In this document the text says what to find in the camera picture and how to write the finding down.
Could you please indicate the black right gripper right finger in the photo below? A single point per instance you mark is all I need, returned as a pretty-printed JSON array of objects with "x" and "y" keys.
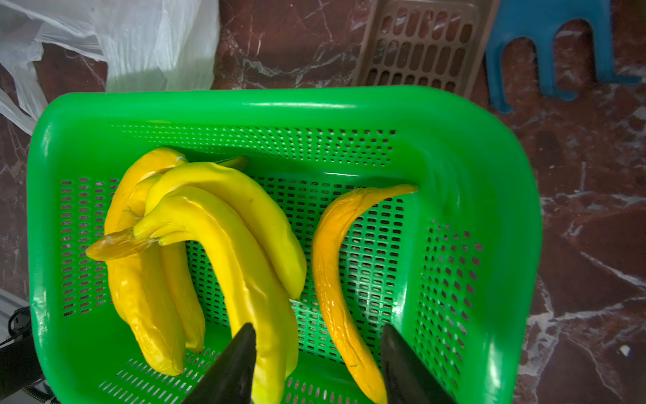
[{"x": 407, "y": 380}]

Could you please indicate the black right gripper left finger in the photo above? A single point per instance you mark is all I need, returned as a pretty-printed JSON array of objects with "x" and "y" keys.
[{"x": 229, "y": 379}]

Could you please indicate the orange-yellow single banana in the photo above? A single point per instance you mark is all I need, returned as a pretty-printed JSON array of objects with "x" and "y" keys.
[{"x": 328, "y": 239}]

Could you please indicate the yellow banana bunch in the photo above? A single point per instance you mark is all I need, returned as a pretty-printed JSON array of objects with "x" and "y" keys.
[{"x": 258, "y": 261}]

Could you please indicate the white printed plastic bag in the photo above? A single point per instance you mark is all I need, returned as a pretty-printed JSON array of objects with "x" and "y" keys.
[{"x": 147, "y": 45}]

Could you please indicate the yellow banana pair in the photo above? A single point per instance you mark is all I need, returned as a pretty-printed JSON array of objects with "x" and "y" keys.
[{"x": 153, "y": 291}]

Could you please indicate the green plastic perforated basket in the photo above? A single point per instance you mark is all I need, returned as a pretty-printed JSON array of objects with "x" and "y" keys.
[{"x": 451, "y": 267}]

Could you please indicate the taupe plastic slotted scoop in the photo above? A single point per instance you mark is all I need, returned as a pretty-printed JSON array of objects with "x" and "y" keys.
[{"x": 438, "y": 44}]

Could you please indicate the blue garden hand fork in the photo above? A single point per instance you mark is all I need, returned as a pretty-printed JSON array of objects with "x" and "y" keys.
[{"x": 540, "y": 22}]

